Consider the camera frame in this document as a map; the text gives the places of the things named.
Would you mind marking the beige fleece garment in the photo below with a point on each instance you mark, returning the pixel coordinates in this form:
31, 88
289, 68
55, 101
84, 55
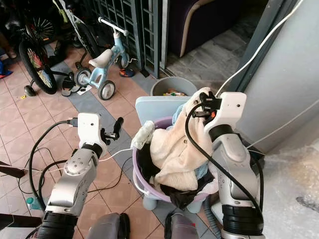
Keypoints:
174, 144

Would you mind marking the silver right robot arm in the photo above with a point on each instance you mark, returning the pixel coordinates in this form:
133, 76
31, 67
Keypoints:
237, 169

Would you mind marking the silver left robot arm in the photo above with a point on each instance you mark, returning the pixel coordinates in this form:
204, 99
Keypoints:
75, 181

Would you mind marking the small white cloth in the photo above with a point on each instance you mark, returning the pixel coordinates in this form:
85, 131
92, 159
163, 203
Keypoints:
142, 134

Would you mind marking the light blue garment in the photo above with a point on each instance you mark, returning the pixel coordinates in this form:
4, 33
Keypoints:
179, 112

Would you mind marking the grey plastic bucket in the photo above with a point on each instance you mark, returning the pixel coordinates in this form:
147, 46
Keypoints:
164, 84

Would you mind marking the purple laundry basket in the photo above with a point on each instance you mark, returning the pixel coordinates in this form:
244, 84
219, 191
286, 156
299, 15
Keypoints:
139, 174

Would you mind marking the light blue kids balance bike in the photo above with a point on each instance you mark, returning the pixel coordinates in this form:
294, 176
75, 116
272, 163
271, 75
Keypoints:
104, 69

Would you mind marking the dark purple sofa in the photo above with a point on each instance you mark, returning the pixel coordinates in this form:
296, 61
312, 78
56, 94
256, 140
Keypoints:
214, 20

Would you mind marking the white garment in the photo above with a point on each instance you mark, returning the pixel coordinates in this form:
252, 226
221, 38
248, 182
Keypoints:
213, 185

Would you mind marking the grey left robot leg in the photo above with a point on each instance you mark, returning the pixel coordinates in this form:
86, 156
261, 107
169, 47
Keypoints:
109, 226

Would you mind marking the grey robot leg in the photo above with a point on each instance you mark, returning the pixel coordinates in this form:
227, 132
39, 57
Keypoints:
182, 226
109, 226

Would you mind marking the black garment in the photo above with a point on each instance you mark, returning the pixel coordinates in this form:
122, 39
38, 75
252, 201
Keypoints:
184, 195

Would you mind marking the black kids bicycle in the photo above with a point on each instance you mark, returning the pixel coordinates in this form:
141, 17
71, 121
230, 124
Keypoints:
37, 67

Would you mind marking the clear plastic water bottle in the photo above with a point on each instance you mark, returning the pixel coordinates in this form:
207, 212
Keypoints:
34, 203

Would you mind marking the dark metal gate grille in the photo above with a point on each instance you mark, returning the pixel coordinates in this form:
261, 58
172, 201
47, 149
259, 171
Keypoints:
129, 20

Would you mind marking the dark wooden furniture leg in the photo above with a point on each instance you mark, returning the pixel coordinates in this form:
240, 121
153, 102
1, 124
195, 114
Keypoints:
9, 172

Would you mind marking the grey right robot leg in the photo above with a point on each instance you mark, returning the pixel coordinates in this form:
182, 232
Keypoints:
182, 226

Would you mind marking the dark wooden furniture bar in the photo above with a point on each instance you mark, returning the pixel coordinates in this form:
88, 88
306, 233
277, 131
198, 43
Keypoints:
20, 220

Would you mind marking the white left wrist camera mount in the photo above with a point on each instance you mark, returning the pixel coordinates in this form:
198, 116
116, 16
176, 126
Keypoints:
92, 127

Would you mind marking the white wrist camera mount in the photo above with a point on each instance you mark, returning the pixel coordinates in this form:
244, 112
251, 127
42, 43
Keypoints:
92, 127
232, 107

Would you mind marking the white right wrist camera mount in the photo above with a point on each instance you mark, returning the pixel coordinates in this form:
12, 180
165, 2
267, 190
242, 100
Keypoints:
232, 107

